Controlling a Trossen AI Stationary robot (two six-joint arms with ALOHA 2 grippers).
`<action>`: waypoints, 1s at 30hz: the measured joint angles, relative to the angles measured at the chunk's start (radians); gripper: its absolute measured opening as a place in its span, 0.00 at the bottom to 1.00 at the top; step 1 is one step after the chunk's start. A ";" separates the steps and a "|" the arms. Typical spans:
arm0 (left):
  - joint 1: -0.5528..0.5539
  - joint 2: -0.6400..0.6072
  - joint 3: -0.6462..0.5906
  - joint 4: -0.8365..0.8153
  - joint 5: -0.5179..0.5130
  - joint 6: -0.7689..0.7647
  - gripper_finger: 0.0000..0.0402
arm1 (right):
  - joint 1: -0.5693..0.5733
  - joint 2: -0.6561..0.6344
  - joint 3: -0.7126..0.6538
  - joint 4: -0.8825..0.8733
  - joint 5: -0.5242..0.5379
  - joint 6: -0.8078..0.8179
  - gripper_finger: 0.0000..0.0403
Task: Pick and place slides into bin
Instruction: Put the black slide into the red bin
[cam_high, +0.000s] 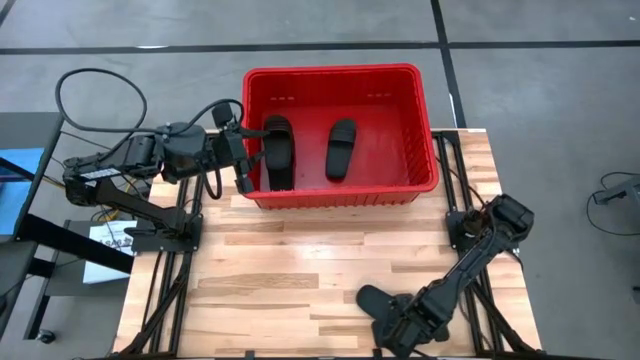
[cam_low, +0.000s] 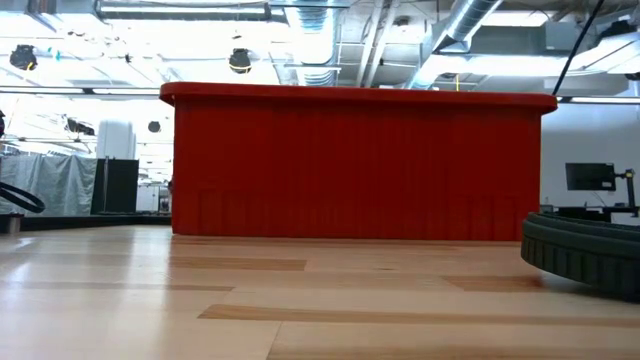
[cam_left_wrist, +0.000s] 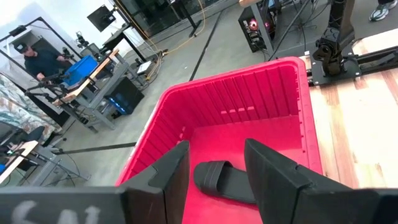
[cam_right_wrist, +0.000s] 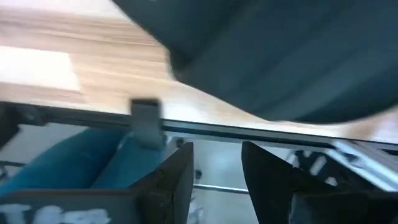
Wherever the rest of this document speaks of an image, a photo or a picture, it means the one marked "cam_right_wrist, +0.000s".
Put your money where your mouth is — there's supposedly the dark grey rubber slide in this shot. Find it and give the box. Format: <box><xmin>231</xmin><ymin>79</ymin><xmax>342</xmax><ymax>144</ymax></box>
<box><xmin>111</xmin><ymin>0</ymin><xmax>398</xmax><ymax>124</ymax></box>

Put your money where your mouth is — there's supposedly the black white striped object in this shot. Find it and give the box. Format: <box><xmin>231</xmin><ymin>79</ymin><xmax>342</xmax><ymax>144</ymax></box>
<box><xmin>285</xmin><ymin>149</ymin><xmax>343</xmax><ymax>187</ymax></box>

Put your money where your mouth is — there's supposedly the silver aluminium extrusion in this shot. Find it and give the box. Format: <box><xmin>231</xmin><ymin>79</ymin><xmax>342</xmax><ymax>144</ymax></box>
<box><xmin>329</xmin><ymin>139</ymin><xmax>398</xmax><ymax>192</ymax></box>

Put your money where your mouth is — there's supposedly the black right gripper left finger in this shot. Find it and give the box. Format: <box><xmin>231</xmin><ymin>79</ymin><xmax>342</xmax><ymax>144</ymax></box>
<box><xmin>0</xmin><ymin>141</ymin><xmax>195</xmax><ymax>224</ymax></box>

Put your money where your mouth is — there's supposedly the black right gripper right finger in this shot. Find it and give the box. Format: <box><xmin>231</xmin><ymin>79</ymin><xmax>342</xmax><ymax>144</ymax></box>
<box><xmin>241</xmin><ymin>140</ymin><xmax>398</xmax><ymax>224</ymax></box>

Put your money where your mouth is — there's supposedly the silver metal bar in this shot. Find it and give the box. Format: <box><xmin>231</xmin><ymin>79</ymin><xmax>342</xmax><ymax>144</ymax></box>
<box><xmin>192</xmin><ymin>183</ymin><xmax>249</xmax><ymax>195</ymax></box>

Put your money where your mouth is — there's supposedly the grey metal bracket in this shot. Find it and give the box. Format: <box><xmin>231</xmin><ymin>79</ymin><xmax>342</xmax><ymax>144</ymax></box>
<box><xmin>129</xmin><ymin>98</ymin><xmax>165</xmax><ymax>151</ymax></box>

